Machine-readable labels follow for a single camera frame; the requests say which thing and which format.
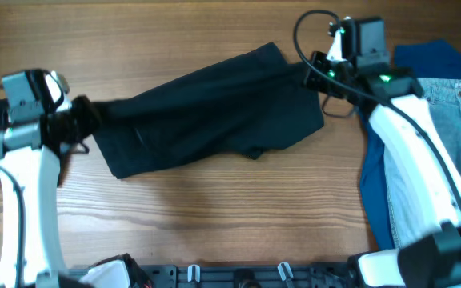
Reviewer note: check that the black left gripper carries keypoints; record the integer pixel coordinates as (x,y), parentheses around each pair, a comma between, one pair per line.
(82,107)

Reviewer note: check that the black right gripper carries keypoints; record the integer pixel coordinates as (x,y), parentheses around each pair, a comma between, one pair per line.
(312,78)

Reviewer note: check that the black shorts white lining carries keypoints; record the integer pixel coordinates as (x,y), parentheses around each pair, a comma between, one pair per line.
(248,105)

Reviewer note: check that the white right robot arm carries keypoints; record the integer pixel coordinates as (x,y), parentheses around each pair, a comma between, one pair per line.
(399,115)

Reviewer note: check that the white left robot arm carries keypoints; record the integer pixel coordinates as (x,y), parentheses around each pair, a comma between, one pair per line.
(29,173)

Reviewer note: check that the blue shirt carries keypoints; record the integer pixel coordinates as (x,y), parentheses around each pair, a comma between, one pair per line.
(437,59)

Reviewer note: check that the light blue jeans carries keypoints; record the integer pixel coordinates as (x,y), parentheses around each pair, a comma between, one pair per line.
(444,97)

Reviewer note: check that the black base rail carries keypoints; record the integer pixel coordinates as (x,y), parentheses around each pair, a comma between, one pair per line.
(315,275)

